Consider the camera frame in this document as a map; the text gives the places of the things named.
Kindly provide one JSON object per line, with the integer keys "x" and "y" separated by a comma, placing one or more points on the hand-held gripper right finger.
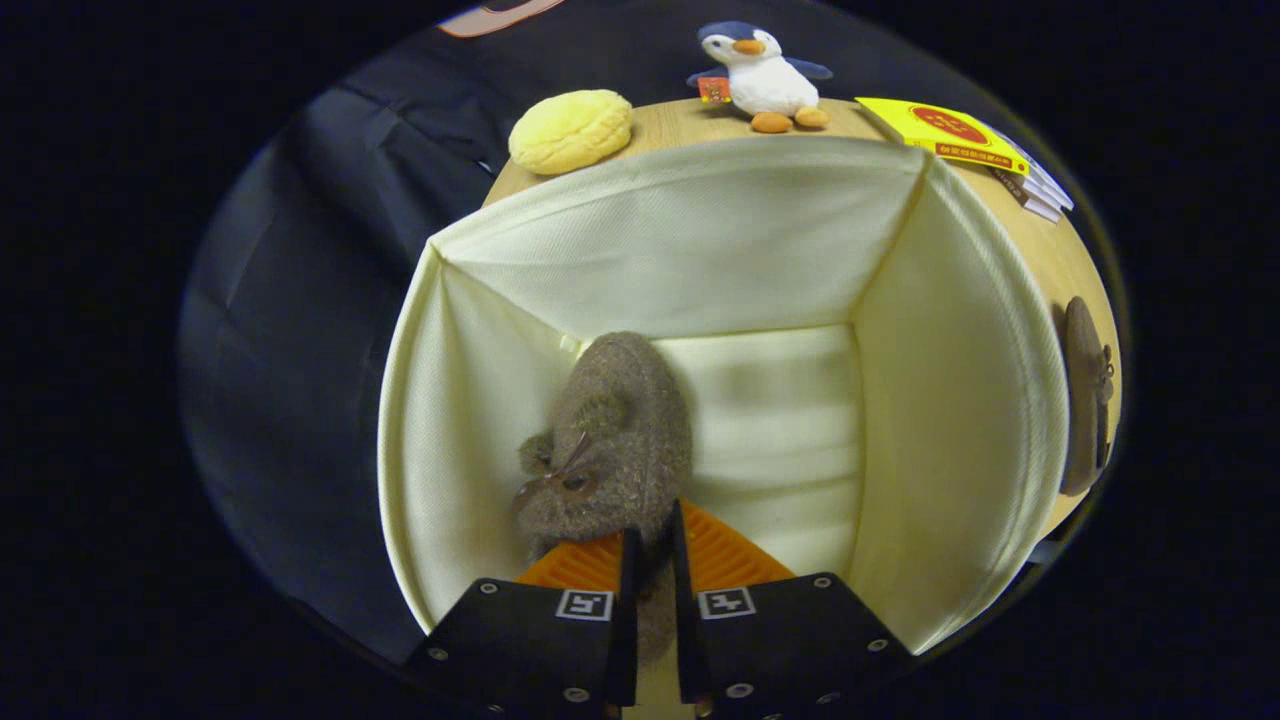
{"x": 685, "y": 620}

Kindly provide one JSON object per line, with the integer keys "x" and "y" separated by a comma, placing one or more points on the yellow book red label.
{"x": 940, "y": 132}

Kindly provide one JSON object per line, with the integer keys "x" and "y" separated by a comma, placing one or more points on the cream fabric storage box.
{"x": 760, "y": 260}

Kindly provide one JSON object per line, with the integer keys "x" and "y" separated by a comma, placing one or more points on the brown fuzzy shoe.
{"x": 620, "y": 420}
{"x": 1085, "y": 395}

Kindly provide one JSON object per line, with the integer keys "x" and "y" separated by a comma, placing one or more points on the yellow bun plush toy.
{"x": 570, "y": 130}

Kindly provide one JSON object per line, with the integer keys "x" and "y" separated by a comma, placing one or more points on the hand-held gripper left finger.
{"x": 628, "y": 620}

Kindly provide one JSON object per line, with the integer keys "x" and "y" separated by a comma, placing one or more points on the illustrated cover white book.
{"x": 1050, "y": 180}

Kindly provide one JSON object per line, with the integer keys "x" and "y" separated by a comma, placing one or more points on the penguin plush toy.
{"x": 765, "y": 80}

